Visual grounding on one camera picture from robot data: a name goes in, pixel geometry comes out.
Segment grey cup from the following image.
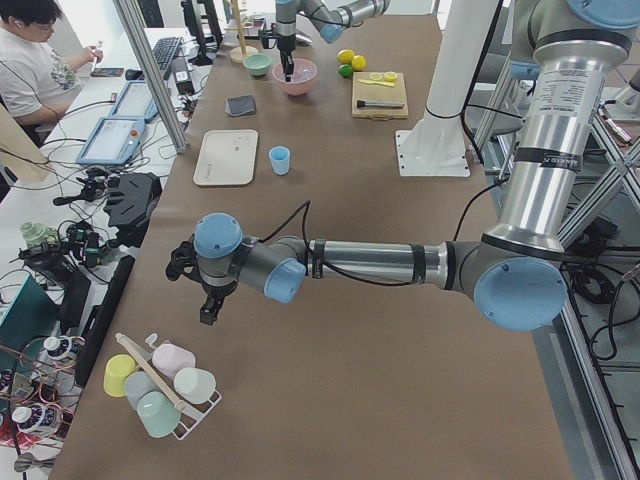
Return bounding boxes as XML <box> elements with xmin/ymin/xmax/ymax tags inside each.
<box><xmin>124</xmin><ymin>370</ymin><xmax>156</xmax><ymax>410</ymax></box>

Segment yellow lemon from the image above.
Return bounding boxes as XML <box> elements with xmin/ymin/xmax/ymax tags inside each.
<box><xmin>350</xmin><ymin>55</ymin><xmax>367</xmax><ymax>71</ymax></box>
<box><xmin>336</xmin><ymin>49</ymin><xmax>355</xmax><ymax>64</ymax></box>

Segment yellow plastic knife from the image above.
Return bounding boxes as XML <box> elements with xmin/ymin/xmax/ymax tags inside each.
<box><xmin>357</xmin><ymin>78</ymin><xmax>396</xmax><ymax>88</ymax></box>

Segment yellow lemon lower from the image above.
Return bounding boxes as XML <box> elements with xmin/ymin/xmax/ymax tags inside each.
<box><xmin>350</xmin><ymin>55</ymin><xmax>367</xmax><ymax>71</ymax></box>

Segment clear ice cubes pile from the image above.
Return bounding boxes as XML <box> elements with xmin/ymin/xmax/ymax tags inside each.
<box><xmin>273</xmin><ymin>59</ymin><xmax>317</xmax><ymax>84</ymax></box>

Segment black device on desk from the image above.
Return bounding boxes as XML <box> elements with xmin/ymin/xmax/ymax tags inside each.
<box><xmin>104</xmin><ymin>173</ymin><xmax>162</xmax><ymax>247</ymax></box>

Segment steel muddler black tip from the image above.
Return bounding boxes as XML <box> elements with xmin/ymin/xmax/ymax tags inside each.
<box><xmin>356</xmin><ymin>100</ymin><xmax>405</xmax><ymax>109</ymax></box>

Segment teach pendant far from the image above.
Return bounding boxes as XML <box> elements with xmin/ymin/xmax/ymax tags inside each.
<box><xmin>110</xmin><ymin>80</ymin><xmax>158</xmax><ymax>123</ymax></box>

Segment aluminium frame post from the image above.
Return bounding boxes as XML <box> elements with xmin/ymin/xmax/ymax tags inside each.
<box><xmin>113</xmin><ymin>0</ymin><xmax>187</xmax><ymax>154</ymax></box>

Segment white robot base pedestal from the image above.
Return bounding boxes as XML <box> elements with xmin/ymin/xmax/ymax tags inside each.
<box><xmin>396</xmin><ymin>0</ymin><xmax>502</xmax><ymax>177</ymax></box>

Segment yellow cup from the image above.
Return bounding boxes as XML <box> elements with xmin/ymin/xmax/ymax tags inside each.
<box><xmin>103</xmin><ymin>354</ymin><xmax>137</xmax><ymax>398</ymax></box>

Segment light green bowl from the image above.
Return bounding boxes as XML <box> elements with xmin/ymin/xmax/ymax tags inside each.
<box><xmin>243</xmin><ymin>53</ymin><xmax>272</xmax><ymax>77</ymax></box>

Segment light blue cup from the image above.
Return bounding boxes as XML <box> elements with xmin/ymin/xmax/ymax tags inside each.
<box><xmin>268</xmin><ymin>146</ymin><xmax>291</xmax><ymax>176</ymax></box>

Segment pink bowl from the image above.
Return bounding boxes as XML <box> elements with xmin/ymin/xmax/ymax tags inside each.
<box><xmin>272</xmin><ymin>58</ymin><xmax>318</xmax><ymax>96</ymax></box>

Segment wooden mug tree stand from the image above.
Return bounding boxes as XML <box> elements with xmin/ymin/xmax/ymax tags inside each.
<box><xmin>229</xmin><ymin>0</ymin><xmax>258</xmax><ymax>64</ymax></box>

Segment bamboo cutting board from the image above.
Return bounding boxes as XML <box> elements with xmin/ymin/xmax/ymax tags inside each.
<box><xmin>351</xmin><ymin>72</ymin><xmax>409</xmax><ymax>120</ymax></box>

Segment white wire cup rack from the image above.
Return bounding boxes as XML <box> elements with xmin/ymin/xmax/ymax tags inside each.
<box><xmin>115</xmin><ymin>332</ymin><xmax>222</xmax><ymax>440</ymax></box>

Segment black keyboard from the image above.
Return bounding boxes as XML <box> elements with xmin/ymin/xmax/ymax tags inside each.
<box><xmin>152</xmin><ymin>37</ymin><xmax>182</xmax><ymax>78</ymax></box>

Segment yellow lemon upper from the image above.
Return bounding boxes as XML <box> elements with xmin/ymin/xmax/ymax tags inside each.
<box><xmin>336</xmin><ymin>49</ymin><xmax>355</xmax><ymax>64</ymax></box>

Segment grey folded cloth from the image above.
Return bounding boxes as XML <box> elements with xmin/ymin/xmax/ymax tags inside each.
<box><xmin>225</xmin><ymin>95</ymin><xmax>256</xmax><ymax>117</ymax></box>

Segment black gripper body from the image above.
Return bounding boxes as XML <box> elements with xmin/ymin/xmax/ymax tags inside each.
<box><xmin>165</xmin><ymin>235</ymin><xmax>203</xmax><ymax>284</ymax></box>
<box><xmin>259</xmin><ymin>27</ymin><xmax>296</xmax><ymax>56</ymax></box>

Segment person in white shirt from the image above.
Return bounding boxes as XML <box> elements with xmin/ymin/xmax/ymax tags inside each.
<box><xmin>1</xmin><ymin>0</ymin><xmax>103</xmax><ymax>127</ymax></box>

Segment mint green cup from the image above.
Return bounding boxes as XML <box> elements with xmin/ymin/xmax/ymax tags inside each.
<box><xmin>136</xmin><ymin>391</ymin><xmax>181</xmax><ymax>438</ymax></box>

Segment green lime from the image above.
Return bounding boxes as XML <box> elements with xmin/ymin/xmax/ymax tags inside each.
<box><xmin>338</xmin><ymin>64</ymin><xmax>353</xmax><ymax>78</ymax></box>

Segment teach pendant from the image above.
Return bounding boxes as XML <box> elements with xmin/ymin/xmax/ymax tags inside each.
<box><xmin>110</xmin><ymin>80</ymin><xmax>158</xmax><ymax>123</ymax></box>
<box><xmin>76</xmin><ymin>115</ymin><xmax>146</xmax><ymax>166</ymax></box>

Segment pink cup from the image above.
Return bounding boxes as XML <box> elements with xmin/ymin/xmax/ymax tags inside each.
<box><xmin>151</xmin><ymin>343</ymin><xmax>196</xmax><ymax>380</ymax></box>

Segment cream rabbit tray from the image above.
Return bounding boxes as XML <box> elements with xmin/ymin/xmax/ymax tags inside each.
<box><xmin>193</xmin><ymin>129</ymin><xmax>259</xmax><ymax>186</ymax></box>

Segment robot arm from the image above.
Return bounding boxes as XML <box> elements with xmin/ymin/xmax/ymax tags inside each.
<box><xmin>259</xmin><ymin>0</ymin><xmax>390</xmax><ymax>83</ymax></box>
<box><xmin>165</xmin><ymin>1</ymin><xmax>639</xmax><ymax>331</ymax></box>

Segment teach pendant near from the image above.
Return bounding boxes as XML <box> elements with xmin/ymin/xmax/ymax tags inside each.
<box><xmin>76</xmin><ymin>115</ymin><xmax>146</xmax><ymax>166</ymax></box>

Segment white cup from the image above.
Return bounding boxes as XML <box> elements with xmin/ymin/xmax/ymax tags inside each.
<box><xmin>173</xmin><ymin>367</ymin><xmax>217</xmax><ymax>404</ymax></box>

